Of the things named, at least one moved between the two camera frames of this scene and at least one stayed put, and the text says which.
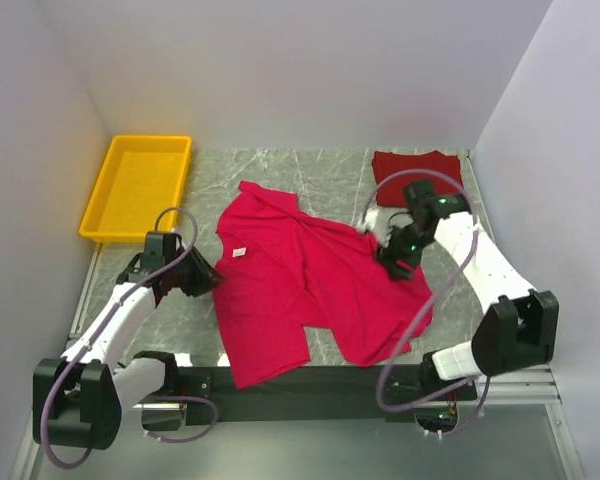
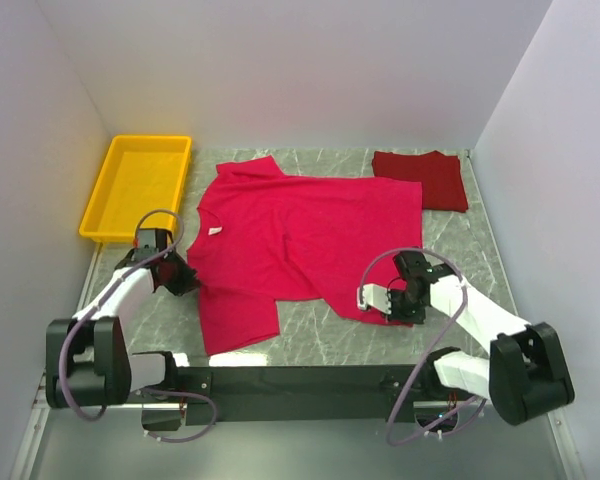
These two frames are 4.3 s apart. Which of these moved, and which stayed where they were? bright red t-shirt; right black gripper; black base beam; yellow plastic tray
Moved: bright red t-shirt; right black gripper
Stayed: yellow plastic tray; black base beam
